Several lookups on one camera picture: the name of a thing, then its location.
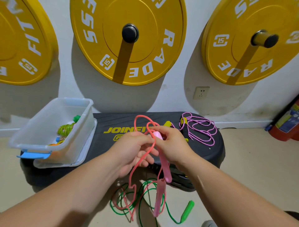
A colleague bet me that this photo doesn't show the large yellow weight plate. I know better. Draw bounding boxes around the large yellow weight plate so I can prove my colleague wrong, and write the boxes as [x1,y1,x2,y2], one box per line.
[69,0,187,86]

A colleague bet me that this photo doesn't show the black plate peg cap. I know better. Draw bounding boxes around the black plate peg cap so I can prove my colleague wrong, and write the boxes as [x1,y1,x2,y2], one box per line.
[122,24,140,44]

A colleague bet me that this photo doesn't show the white wall socket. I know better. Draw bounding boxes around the white wall socket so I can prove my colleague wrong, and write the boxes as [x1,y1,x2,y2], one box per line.
[193,86,210,100]

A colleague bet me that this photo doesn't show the person's left forearm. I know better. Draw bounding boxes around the person's left forearm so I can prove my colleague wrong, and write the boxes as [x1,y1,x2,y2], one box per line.
[0,152,123,227]

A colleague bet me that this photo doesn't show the person's right forearm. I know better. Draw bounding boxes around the person's right forearm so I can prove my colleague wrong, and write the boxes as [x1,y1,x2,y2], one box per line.
[182,153,299,227]

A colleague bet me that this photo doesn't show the pink handled jump rope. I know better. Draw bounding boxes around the pink handled jump rope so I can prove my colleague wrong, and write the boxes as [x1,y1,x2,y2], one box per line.
[112,114,173,221]

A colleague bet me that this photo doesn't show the translucent plastic lid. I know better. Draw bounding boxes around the translucent plastic lid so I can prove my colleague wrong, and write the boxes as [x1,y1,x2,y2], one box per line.
[34,118,98,169]

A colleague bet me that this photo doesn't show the dark green jump rope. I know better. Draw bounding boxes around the dark green jump rope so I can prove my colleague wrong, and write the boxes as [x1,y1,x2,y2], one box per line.
[110,180,195,225]

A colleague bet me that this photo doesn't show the purple rope with foam handles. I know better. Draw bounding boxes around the purple rope with foam handles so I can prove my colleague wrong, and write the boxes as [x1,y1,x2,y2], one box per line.
[164,112,218,147]

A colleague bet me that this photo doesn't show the person's right hand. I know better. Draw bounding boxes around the person's right hand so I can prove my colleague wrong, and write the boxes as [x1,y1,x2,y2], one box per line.
[149,125,198,167]

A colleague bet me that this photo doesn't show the person's left hand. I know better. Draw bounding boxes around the person's left hand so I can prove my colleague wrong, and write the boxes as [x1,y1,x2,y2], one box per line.
[107,131,160,178]

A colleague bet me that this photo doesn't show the clear plastic storage bin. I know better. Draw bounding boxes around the clear plastic storage bin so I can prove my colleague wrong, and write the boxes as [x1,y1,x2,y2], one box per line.
[9,97,94,156]

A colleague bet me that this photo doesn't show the red fire extinguisher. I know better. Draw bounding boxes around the red fire extinguisher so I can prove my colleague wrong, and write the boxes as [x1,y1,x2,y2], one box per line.
[265,96,299,142]

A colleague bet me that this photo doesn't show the ropes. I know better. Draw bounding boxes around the ropes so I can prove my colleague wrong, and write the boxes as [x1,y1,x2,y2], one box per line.
[57,122,75,137]

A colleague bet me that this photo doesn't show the blue plastic piece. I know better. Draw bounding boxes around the blue plastic piece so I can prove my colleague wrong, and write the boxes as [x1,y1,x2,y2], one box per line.
[17,150,51,160]

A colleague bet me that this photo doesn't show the black aerobic step platform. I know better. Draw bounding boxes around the black aerobic step platform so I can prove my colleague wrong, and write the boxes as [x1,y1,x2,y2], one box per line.
[21,111,226,192]

